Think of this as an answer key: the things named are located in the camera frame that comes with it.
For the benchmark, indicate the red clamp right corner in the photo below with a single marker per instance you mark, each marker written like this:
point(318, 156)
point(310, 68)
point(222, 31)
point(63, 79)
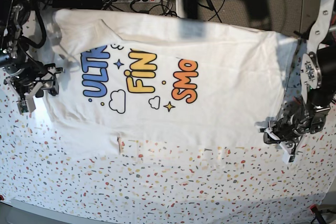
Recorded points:
point(317, 215)

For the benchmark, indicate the terrazzo patterned tablecloth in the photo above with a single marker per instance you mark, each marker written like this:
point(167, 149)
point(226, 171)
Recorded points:
point(157, 182)

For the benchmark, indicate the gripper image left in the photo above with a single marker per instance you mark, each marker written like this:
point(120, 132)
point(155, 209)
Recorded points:
point(30, 79)

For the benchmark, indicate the white printed T-shirt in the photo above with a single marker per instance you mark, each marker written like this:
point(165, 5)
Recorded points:
point(163, 79)

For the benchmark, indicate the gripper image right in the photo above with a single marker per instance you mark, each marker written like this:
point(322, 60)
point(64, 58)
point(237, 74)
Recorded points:
point(286, 132)

